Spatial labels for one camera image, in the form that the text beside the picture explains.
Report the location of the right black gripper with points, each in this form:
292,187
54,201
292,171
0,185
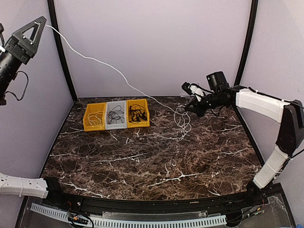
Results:
200,111

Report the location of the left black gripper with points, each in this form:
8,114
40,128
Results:
18,40

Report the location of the yellow plastic bin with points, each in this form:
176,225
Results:
137,113
93,119

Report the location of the grey plastic bin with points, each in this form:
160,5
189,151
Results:
115,115

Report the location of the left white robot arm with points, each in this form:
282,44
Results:
10,185

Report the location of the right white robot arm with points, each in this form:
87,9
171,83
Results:
289,114

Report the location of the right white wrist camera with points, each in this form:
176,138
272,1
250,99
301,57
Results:
193,89

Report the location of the left black frame post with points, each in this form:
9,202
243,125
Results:
60,50

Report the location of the black frame post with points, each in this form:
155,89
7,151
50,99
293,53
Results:
247,42
60,50

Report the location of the black front rail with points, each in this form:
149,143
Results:
90,205

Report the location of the right black frame post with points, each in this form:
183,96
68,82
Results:
247,42

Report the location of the white slotted cable duct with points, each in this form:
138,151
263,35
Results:
129,220

